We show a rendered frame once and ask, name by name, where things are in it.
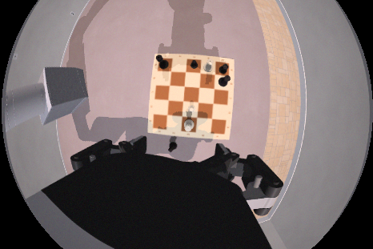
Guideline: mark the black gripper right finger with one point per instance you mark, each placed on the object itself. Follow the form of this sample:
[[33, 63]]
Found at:
[[261, 183]]

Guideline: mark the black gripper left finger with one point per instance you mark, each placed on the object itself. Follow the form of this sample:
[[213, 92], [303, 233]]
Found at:
[[105, 147]]

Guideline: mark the brown and cream chessboard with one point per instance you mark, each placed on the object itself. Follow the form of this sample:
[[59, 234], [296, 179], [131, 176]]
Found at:
[[179, 86]]

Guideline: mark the white chess piece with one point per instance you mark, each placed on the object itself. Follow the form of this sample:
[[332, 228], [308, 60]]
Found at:
[[208, 67]]

